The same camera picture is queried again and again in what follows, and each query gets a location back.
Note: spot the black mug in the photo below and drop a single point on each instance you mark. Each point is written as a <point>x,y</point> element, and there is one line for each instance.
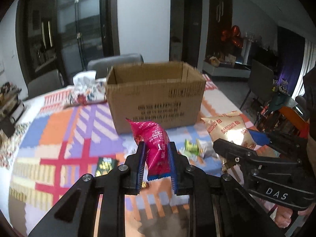
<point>7,127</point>

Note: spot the light green candy packet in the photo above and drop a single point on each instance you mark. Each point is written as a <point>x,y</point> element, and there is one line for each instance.
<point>189,148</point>

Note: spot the person's hand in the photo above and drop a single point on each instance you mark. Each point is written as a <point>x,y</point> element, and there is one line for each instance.
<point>283,215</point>

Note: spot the grey chair behind table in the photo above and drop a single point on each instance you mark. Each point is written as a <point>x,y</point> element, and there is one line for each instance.
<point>102,66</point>

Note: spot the colourful patterned tablecloth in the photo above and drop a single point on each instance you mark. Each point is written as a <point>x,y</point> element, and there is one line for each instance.
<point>61,145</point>

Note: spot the grey chair at left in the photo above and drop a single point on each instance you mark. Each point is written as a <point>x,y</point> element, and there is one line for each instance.
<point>46,83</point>

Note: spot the brown cardboard box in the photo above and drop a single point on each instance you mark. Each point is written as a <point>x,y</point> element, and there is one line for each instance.
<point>168,93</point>

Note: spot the pink snack packet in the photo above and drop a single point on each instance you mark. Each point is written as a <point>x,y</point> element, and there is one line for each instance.
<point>156,143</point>

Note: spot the red gold foil candy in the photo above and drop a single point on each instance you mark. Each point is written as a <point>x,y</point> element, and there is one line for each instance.
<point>145,185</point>

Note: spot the glass sliding door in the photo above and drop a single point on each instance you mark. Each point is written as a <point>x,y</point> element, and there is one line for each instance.
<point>79,30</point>

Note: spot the dark green snack packet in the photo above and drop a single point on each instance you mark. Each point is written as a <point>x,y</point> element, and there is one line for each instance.
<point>105,165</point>

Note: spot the electric hot pot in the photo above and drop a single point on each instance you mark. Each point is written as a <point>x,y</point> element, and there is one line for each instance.
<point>12,107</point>

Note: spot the red foil balloons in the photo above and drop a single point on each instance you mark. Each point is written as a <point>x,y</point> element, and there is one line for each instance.
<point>233,35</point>

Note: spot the patterned placemat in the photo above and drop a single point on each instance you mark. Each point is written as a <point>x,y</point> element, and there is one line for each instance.
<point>9,145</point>

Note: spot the floral fabric tissue pouch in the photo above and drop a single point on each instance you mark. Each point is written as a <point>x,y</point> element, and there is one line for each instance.
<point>87,90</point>

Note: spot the dark chair at right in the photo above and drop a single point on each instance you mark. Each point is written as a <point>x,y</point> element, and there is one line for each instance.
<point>260,82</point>

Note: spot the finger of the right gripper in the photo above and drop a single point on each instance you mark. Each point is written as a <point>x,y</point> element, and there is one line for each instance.
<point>233,152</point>
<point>278,141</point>

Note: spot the gold biscuit bag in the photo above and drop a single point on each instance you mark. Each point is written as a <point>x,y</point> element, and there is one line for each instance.
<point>230,127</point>

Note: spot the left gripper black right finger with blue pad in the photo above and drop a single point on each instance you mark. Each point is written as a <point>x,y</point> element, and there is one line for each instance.
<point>219,206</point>

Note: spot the white candy packet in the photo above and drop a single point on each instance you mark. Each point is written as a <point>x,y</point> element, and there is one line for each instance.
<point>205,149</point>

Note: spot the white low cabinet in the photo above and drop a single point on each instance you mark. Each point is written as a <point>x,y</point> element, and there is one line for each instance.
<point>223,71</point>

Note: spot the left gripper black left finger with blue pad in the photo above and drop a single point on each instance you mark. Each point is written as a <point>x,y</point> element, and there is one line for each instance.
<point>95,202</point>

